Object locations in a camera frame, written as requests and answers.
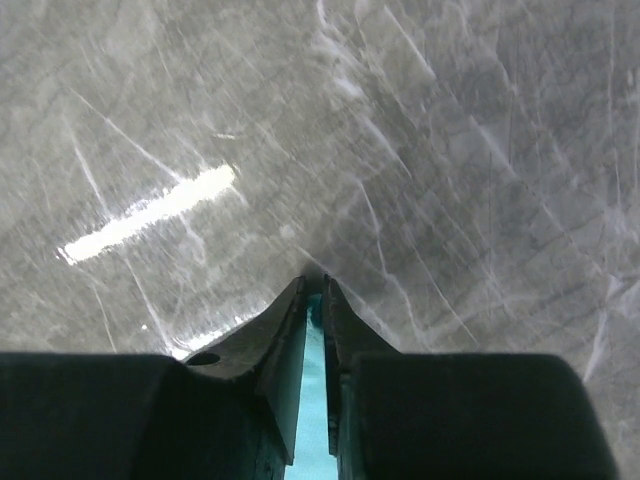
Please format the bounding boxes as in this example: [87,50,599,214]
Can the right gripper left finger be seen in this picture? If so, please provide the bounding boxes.
[1,277,306,479]

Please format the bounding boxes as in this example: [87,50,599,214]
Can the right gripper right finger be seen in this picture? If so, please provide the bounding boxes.
[322,278,618,479]

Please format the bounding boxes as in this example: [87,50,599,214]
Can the teal t shirt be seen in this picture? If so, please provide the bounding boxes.
[285,294,338,480]

